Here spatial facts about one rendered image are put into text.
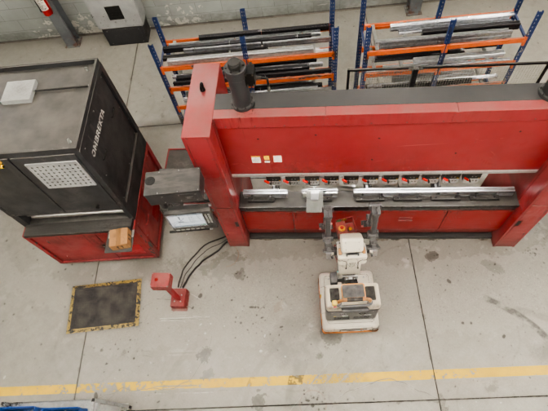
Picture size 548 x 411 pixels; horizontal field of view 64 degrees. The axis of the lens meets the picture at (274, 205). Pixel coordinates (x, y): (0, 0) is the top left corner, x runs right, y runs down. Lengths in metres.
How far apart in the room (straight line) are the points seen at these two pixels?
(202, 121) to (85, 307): 3.15
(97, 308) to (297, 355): 2.52
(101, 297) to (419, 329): 3.85
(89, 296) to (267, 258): 2.29
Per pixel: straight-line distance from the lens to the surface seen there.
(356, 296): 4.41
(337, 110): 3.72
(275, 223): 5.20
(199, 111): 3.88
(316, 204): 4.70
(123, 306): 5.81
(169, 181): 3.96
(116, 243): 4.86
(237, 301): 5.42
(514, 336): 5.66
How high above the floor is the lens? 5.12
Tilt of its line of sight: 61 degrees down
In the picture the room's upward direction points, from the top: 11 degrees counter-clockwise
